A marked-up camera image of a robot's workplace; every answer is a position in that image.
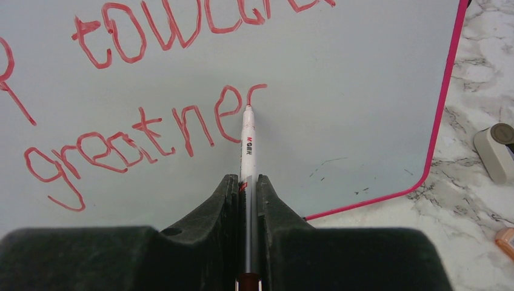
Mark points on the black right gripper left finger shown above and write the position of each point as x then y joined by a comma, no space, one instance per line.
198,252

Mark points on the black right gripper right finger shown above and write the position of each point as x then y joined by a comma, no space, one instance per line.
298,256

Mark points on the small whiteboard eraser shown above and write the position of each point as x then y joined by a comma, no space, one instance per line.
495,148

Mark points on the orange rubber piece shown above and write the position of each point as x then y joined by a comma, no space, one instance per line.
504,240

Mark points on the red framed whiteboard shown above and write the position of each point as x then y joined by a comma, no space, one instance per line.
130,112

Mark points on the red capped white marker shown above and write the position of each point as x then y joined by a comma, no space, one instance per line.
248,277

